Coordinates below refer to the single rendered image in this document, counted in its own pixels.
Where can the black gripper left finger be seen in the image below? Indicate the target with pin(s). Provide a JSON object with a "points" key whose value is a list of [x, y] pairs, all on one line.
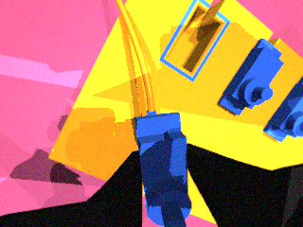
{"points": [[118, 203]]}

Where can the yellow flat plate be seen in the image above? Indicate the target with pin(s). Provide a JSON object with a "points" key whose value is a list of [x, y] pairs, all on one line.
{"points": [[239, 94]]}

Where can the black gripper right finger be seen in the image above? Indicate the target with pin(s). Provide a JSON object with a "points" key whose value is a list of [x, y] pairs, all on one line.
{"points": [[241, 195]]}

